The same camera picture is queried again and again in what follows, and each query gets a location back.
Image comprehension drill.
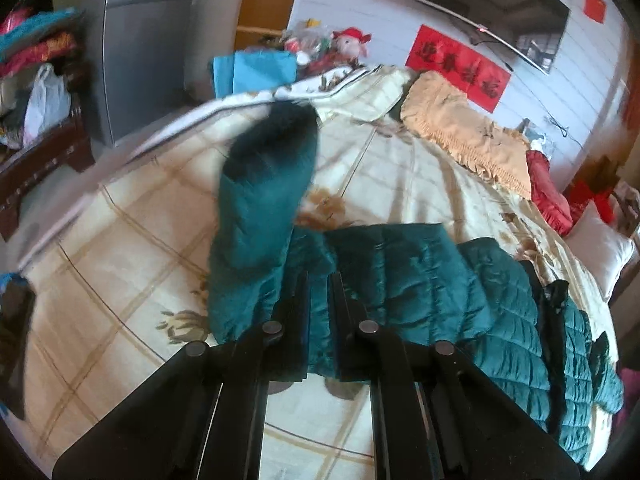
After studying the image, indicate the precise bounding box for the green quilted puffer jacket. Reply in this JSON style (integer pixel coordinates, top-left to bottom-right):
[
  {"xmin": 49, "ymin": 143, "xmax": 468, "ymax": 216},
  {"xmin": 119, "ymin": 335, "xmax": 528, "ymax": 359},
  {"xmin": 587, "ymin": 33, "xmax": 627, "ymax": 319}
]
[{"xmin": 207, "ymin": 105, "xmax": 623, "ymax": 466}]

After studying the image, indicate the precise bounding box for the floral cream bed quilt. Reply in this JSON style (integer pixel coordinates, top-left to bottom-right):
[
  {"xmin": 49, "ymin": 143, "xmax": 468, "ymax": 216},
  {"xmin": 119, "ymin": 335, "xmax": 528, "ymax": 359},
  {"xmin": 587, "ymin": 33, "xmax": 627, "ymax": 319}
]
[{"xmin": 4, "ymin": 65, "xmax": 614, "ymax": 474}]

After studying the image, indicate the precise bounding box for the white square pillow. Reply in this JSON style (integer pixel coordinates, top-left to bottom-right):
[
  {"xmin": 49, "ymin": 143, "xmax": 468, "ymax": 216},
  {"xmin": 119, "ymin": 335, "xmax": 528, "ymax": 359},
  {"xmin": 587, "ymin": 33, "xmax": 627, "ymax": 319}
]
[{"xmin": 565, "ymin": 200, "xmax": 634, "ymax": 301}]

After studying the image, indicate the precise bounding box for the red heart cushion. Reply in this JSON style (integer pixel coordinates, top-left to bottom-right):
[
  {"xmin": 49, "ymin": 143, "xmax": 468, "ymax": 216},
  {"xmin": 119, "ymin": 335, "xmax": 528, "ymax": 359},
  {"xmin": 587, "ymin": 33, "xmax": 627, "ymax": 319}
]
[{"xmin": 526, "ymin": 150, "xmax": 574, "ymax": 236}]

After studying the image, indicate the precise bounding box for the framed photo on headboard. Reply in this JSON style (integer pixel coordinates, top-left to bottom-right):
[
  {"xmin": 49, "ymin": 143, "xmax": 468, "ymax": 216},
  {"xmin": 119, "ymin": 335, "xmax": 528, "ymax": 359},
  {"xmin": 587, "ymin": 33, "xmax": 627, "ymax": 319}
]
[{"xmin": 516, "ymin": 118, "xmax": 555, "ymax": 160}]

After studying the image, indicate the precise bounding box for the orange ruffled pillow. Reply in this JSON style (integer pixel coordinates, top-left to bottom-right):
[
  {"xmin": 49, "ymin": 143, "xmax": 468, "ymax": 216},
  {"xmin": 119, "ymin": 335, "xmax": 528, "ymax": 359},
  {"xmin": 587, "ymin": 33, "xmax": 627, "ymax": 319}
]
[{"xmin": 400, "ymin": 72, "xmax": 532, "ymax": 200}]

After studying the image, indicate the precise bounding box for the red Chinese couplet banner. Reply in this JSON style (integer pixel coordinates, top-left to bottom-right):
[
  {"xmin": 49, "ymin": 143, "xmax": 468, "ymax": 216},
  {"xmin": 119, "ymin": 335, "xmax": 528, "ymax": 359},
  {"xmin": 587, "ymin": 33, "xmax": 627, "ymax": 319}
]
[{"xmin": 406, "ymin": 25, "xmax": 511, "ymax": 113}]

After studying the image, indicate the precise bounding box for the blue bag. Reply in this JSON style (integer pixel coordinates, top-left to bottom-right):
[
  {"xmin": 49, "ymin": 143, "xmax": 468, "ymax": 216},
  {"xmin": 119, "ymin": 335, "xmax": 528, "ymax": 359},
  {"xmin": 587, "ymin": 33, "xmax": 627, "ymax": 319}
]
[{"xmin": 210, "ymin": 50, "xmax": 297, "ymax": 99}]

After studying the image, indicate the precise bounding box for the white plastic bag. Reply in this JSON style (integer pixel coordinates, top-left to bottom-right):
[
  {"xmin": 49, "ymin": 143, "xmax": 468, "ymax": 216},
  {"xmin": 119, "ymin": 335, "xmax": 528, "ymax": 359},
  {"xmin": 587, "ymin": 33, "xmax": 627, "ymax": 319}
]
[{"xmin": 23, "ymin": 63, "xmax": 72, "ymax": 148}]

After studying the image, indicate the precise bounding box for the pig plush toy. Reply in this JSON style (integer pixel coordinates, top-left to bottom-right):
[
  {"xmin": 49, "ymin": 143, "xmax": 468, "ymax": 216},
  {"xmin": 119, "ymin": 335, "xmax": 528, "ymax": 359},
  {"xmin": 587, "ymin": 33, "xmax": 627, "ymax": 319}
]
[{"xmin": 332, "ymin": 27, "xmax": 371, "ymax": 61}]

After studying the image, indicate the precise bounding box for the grey refrigerator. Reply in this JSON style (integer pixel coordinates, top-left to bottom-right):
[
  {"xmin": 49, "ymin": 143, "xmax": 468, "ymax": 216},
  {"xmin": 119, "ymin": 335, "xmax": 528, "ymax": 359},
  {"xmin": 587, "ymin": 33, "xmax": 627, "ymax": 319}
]
[{"xmin": 79, "ymin": 0, "xmax": 240, "ymax": 146}]

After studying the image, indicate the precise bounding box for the black wall cable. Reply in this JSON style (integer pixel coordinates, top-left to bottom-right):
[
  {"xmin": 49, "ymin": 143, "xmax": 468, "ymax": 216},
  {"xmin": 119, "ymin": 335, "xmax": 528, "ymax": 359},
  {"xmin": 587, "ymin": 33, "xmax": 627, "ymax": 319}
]
[{"xmin": 544, "ymin": 115, "xmax": 572, "ymax": 139}]

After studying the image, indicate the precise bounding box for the wall mounted television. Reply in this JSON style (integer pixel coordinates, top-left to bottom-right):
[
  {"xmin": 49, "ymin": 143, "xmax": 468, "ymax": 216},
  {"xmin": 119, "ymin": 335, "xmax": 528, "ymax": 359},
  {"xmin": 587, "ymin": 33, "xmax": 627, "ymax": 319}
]
[{"xmin": 416, "ymin": 0, "xmax": 570, "ymax": 74}]

